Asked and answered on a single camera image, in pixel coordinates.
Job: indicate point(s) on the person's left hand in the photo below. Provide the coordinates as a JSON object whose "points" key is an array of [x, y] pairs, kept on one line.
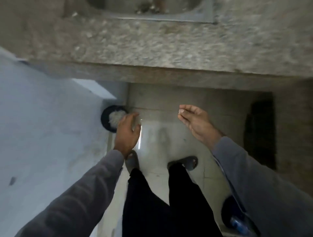
{"points": [[126, 138]]}

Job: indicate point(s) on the person's right hand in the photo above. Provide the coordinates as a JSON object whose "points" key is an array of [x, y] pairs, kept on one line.
{"points": [[200, 124]]}

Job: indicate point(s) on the person's left thumb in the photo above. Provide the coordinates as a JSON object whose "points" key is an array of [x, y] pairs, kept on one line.
{"points": [[137, 131]]}

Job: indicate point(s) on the person's right thumb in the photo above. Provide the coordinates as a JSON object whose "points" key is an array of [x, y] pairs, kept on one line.
{"points": [[185, 121]]}

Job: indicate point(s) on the person's left forearm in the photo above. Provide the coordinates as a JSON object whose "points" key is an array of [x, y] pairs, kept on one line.
{"points": [[80, 195]]}

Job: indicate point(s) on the person's right forearm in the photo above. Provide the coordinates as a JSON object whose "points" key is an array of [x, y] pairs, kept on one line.
{"points": [[264, 190]]}

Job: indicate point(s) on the black bowl with white contents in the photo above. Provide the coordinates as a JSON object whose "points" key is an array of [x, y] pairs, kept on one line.
{"points": [[111, 118]]}

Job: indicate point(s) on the grey left slipper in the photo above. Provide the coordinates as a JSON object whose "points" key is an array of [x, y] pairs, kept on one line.
{"points": [[132, 161]]}

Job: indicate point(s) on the grey slipper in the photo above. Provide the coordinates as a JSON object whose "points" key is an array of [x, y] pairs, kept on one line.
{"points": [[132, 161], [189, 162]]}

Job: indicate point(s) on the grey right slipper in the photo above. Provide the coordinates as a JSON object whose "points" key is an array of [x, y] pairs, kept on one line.
{"points": [[189, 162]]}

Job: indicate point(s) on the person's left leg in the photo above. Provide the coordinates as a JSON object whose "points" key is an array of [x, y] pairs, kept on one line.
{"points": [[144, 207]]}

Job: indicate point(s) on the person's leg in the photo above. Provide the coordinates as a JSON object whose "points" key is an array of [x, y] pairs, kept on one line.
{"points": [[144, 207], [190, 202]]}

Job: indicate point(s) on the person's right leg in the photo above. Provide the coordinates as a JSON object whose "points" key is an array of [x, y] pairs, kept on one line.
{"points": [[190, 202]]}

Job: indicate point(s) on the dark round bin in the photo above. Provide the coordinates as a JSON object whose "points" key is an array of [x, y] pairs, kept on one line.
{"points": [[229, 214]]}

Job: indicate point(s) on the steel sink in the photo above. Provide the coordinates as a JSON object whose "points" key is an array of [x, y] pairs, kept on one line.
{"points": [[151, 11]]}

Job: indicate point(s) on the blue plastic bottle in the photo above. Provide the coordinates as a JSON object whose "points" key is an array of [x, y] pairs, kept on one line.
{"points": [[238, 225]]}

